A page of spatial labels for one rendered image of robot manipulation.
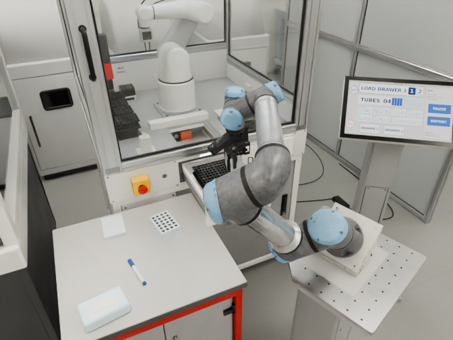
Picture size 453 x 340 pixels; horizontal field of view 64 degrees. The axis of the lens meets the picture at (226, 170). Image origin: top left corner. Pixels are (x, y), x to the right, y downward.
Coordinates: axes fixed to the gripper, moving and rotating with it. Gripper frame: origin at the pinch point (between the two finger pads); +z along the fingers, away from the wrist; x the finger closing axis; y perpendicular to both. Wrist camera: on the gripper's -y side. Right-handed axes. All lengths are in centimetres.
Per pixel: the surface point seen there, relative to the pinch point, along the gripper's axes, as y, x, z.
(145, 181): -31.7, 18.4, 7.2
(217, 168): 0.7, 15.3, 7.6
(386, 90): 87, 8, -18
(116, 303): -55, -31, 17
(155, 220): -32.3, 4.7, 18.0
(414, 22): 163, 65, -31
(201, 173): -7.3, 14.0, 7.4
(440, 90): 107, -5, -19
